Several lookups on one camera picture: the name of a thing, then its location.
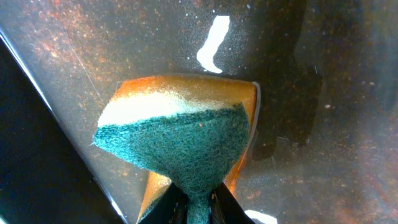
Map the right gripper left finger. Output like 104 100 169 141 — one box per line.
138 183 188 224

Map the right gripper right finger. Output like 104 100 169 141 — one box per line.
210 182 254 224

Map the black water tray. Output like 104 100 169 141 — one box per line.
1 1 397 223

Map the green yellow scrub sponge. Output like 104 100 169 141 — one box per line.
93 73 261 223

